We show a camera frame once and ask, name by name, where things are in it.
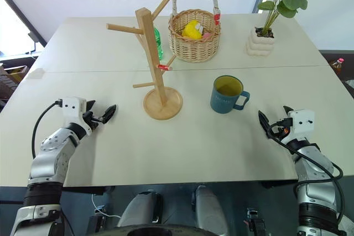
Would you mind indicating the black lamp stand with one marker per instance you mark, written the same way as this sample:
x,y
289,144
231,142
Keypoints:
x,y
32,42

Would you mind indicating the yellow toy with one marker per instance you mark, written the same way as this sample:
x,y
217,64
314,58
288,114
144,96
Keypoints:
x,y
192,30

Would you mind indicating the grey left robot leg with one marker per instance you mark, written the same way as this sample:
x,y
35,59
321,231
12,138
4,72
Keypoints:
x,y
139,208

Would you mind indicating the dark rounded robot torso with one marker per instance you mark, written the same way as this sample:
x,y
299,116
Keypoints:
x,y
160,230

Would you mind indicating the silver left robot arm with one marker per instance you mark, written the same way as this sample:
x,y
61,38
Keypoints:
x,y
49,158

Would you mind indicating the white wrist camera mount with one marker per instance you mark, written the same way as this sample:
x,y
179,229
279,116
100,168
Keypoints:
x,y
302,121
72,106

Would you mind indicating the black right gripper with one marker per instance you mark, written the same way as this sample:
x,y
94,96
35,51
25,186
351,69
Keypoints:
x,y
283,129

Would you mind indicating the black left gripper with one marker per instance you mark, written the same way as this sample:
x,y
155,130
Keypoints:
x,y
89,118

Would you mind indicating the blue mug yellow inside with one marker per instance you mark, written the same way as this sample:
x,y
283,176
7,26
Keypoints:
x,y
224,100

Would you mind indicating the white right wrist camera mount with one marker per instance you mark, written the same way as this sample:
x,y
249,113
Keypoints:
x,y
302,121

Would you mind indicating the grey right robot leg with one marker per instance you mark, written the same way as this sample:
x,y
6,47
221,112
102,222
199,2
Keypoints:
x,y
208,208

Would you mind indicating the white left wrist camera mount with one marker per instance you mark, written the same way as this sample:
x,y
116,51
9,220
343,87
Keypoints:
x,y
72,106

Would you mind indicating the grey robot leg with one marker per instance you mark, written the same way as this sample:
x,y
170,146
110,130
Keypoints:
x,y
139,208
208,208

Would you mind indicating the pink toy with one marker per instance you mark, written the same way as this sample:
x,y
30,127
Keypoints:
x,y
208,34

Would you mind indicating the green plastic bottle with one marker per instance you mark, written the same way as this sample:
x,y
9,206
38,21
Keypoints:
x,y
158,44

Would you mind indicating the white wavy plant pot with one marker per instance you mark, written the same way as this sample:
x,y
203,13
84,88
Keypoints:
x,y
260,44

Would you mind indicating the red capped yellow bottle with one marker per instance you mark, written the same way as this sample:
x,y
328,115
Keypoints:
x,y
337,66

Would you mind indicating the wooden mug tree stand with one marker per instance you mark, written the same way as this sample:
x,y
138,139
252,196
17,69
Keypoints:
x,y
163,103

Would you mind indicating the cluttered brown shelf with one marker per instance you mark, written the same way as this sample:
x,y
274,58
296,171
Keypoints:
x,y
12,81

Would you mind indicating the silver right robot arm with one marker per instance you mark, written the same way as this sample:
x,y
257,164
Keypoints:
x,y
312,191

